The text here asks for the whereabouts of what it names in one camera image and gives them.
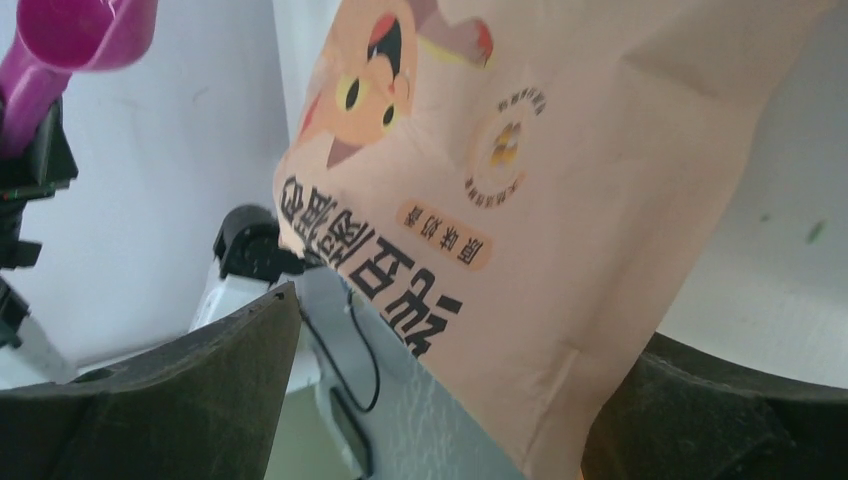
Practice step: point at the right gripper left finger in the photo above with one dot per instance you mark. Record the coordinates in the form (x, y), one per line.
(204, 406)

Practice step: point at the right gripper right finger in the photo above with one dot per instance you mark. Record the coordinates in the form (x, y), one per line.
(683, 414)

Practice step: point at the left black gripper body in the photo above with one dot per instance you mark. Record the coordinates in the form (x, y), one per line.
(46, 166)

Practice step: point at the magenta plastic scoop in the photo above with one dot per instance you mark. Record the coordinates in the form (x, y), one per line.
(55, 39)

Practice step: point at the pink cat litter bag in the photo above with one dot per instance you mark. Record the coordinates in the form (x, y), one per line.
(520, 188)

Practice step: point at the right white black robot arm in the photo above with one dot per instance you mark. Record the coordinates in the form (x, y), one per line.
(437, 438)

